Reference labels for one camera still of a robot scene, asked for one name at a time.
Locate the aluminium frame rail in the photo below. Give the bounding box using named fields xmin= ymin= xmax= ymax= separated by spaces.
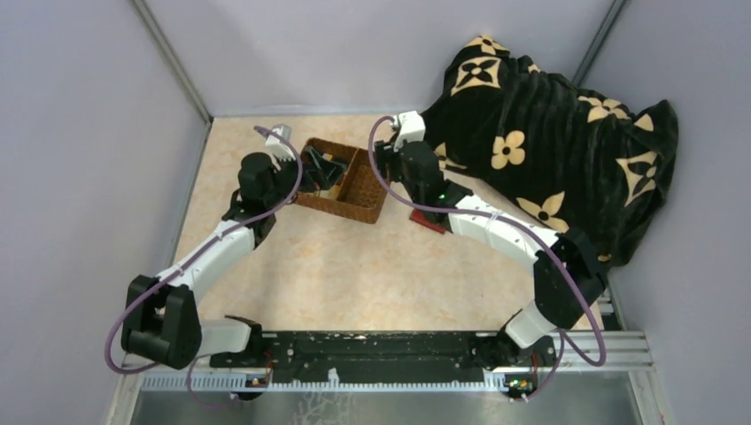
xmin=140 ymin=331 xmax=654 ymax=397

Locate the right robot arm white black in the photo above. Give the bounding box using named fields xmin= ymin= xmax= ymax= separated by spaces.
xmin=368 ymin=141 xmax=608 ymax=359

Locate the red leather card holder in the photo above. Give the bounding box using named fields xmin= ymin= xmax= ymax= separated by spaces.
xmin=409 ymin=209 xmax=446 ymax=235

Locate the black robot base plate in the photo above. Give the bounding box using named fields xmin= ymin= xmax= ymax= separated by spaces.
xmin=209 ymin=331 xmax=558 ymax=389

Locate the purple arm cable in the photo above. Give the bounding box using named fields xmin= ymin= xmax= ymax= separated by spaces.
xmin=104 ymin=125 xmax=305 ymax=376
xmin=368 ymin=115 xmax=608 ymax=368

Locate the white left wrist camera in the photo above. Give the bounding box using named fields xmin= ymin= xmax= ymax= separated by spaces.
xmin=265 ymin=124 xmax=296 ymax=162

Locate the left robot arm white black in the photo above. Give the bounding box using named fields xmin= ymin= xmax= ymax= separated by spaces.
xmin=120 ymin=146 xmax=348 ymax=370

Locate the black floral blanket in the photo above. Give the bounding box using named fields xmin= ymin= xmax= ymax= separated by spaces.
xmin=422 ymin=35 xmax=679 ymax=267

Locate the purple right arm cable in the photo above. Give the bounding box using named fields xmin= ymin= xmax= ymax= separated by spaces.
xmin=368 ymin=115 xmax=608 ymax=368

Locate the brown wicker basket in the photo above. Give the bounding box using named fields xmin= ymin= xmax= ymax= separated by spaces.
xmin=295 ymin=137 xmax=386 ymax=224

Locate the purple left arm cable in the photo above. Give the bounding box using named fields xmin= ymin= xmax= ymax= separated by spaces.
xmin=104 ymin=125 xmax=305 ymax=376

